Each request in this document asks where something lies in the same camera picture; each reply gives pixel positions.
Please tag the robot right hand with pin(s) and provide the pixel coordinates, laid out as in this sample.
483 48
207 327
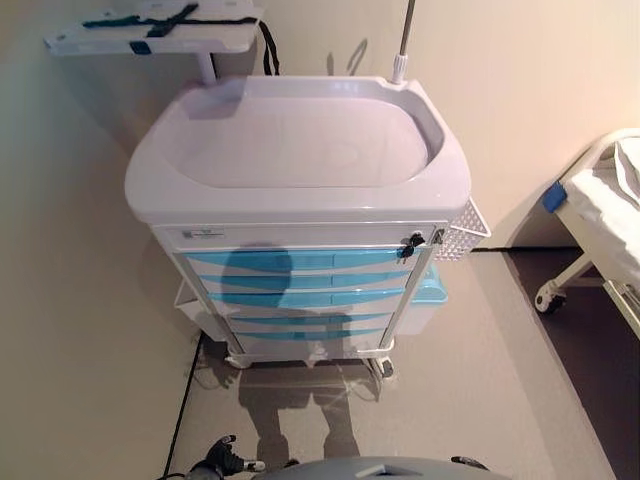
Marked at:
467 462

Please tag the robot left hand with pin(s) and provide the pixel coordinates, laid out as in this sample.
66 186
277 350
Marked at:
225 457

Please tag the grey robot torso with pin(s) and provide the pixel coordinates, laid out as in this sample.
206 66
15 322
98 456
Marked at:
385 470

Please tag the white cart caster wheel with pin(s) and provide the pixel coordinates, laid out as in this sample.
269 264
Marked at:
384 365

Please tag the white bin with blue lid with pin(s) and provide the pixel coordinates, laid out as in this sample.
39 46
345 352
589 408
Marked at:
427 300

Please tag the white bed caster wheel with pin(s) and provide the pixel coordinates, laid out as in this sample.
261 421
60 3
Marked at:
550 300

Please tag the black key bunch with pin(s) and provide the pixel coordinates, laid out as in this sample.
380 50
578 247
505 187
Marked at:
406 247

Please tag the white cart label sticker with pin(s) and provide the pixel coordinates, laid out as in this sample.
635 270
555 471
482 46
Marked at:
204 233

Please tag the white perforated side basket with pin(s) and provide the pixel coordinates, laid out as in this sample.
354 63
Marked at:
462 235

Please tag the blue bed corner bumper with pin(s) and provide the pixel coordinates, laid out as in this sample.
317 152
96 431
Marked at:
555 196

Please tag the white medical cart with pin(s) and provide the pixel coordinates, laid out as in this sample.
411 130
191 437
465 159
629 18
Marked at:
300 150

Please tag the metal IV pole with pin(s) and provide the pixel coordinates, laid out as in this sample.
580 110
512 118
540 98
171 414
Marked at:
402 45

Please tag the white board shelf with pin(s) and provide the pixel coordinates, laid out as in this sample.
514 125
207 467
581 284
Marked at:
165 35

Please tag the white hospital bed frame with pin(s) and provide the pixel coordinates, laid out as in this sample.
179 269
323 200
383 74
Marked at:
575 235

